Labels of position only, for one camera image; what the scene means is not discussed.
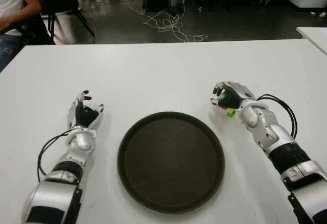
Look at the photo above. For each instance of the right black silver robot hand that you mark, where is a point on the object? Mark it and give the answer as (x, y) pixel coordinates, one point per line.
(235, 94)

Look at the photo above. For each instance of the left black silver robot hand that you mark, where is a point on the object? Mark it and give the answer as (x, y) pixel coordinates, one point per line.
(81, 117)

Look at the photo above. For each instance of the multicoloured Rubik's cube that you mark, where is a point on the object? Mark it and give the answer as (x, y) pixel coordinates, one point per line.
(230, 113)

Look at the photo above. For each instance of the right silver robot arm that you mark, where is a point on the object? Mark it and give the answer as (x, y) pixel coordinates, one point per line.
(265, 127)

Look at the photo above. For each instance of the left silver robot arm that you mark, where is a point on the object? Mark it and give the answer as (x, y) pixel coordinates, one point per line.
(79, 142)

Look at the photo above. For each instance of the dark brown round plate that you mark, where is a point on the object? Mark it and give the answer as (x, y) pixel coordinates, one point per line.
(171, 162)

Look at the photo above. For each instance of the white side table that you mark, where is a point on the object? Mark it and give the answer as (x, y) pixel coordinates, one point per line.
(314, 36)

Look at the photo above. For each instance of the black office chair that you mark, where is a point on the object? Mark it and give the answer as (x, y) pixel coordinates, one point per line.
(61, 2)

